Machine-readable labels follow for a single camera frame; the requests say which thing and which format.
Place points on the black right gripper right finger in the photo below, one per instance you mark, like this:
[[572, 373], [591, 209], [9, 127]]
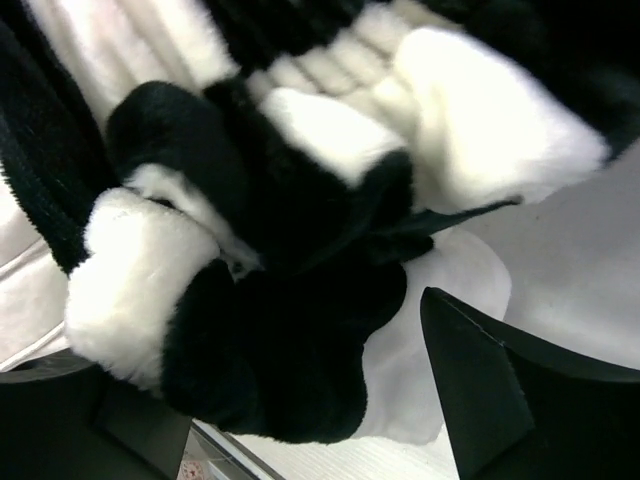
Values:
[[519, 407]]

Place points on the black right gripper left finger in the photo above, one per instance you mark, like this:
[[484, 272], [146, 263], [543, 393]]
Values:
[[63, 417]]

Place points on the white pillow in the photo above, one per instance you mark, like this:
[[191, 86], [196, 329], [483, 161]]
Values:
[[327, 357]]

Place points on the black white checkered pillowcase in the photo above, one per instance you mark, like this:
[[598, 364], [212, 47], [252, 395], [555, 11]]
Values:
[[237, 205]]

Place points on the aluminium front frame rail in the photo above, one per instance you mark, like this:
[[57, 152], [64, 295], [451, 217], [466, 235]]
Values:
[[211, 454]]

